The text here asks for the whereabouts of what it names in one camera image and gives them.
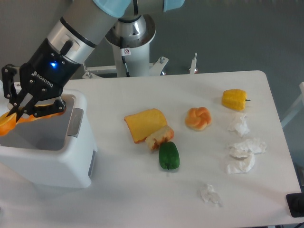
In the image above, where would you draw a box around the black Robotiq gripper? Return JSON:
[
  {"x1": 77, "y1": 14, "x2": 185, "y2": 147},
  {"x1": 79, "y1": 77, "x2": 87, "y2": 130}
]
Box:
[{"x1": 1, "y1": 39, "x2": 80, "y2": 124}]

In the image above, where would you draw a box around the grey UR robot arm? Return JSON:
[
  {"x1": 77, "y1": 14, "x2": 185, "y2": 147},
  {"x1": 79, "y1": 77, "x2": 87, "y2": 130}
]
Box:
[{"x1": 1, "y1": 0, "x2": 183, "y2": 125}]

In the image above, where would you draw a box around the white trash can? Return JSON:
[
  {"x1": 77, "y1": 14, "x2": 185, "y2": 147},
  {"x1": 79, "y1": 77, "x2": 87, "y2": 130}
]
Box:
[{"x1": 0, "y1": 89, "x2": 97, "y2": 188}]

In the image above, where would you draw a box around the small crusty bread piece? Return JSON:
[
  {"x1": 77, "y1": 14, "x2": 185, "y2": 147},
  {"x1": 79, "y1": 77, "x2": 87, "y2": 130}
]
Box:
[{"x1": 145, "y1": 125, "x2": 174, "y2": 152}]

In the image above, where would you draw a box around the round knotted bread roll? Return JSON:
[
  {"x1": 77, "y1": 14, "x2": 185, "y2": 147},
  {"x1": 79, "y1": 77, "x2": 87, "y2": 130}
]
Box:
[{"x1": 185, "y1": 107, "x2": 212, "y2": 131}]

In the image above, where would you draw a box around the yellow toast slice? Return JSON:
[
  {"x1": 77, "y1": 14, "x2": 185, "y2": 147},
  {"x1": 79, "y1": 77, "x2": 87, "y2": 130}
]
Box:
[{"x1": 124, "y1": 108, "x2": 167, "y2": 143}]

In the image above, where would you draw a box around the green bell pepper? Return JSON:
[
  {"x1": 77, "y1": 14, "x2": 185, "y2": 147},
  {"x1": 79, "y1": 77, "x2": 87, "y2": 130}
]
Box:
[{"x1": 159, "y1": 142, "x2": 180, "y2": 170}]

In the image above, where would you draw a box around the small crumpled tissue front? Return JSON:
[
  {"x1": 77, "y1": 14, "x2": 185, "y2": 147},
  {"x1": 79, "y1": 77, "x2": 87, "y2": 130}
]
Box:
[{"x1": 199, "y1": 183, "x2": 222, "y2": 207}]

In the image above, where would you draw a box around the yellow bell pepper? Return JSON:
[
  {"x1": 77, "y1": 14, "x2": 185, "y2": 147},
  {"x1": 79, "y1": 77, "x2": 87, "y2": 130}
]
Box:
[{"x1": 221, "y1": 89, "x2": 250, "y2": 111}]

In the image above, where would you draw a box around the crumpled white tissue upper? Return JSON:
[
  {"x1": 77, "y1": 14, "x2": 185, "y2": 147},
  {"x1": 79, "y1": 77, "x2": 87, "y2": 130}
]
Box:
[{"x1": 227, "y1": 113, "x2": 250, "y2": 137}]

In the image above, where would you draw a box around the crumpled white tissue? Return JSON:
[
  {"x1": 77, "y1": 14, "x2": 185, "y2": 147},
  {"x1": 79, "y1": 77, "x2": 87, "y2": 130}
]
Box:
[
  {"x1": 227, "y1": 113, "x2": 250, "y2": 137},
  {"x1": 225, "y1": 153, "x2": 255, "y2": 174},
  {"x1": 228, "y1": 138, "x2": 267, "y2": 159}
]

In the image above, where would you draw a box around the crumpled white tissue lower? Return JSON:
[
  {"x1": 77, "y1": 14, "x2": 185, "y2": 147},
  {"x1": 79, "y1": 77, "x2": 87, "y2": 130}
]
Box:
[{"x1": 225, "y1": 153, "x2": 255, "y2": 174}]

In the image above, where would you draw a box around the crumpled white tissue middle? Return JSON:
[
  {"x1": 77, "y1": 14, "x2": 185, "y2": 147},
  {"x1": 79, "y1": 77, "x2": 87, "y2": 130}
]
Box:
[{"x1": 228, "y1": 138, "x2": 267, "y2": 159}]

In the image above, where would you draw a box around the white furniture edge right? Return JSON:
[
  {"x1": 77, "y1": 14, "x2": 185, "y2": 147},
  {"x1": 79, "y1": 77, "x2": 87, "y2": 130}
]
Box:
[{"x1": 281, "y1": 82, "x2": 304, "y2": 128}]

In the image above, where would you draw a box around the black device table corner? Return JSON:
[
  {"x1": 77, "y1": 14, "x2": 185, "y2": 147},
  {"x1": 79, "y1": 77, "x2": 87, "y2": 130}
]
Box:
[{"x1": 286, "y1": 193, "x2": 304, "y2": 218}]

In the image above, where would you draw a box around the white metal base frame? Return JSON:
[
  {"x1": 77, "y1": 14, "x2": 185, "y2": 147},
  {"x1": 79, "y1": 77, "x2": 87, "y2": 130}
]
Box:
[{"x1": 82, "y1": 52, "x2": 198, "y2": 79}]

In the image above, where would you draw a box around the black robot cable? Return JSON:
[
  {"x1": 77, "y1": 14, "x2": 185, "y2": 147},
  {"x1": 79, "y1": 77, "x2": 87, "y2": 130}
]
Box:
[{"x1": 120, "y1": 37, "x2": 131, "y2": 77}]

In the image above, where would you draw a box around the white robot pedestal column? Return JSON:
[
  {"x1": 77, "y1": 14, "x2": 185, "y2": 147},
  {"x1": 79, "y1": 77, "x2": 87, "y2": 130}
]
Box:
[{"x1": 105, "y1": 14, "x2": 156, "y2": 77}]

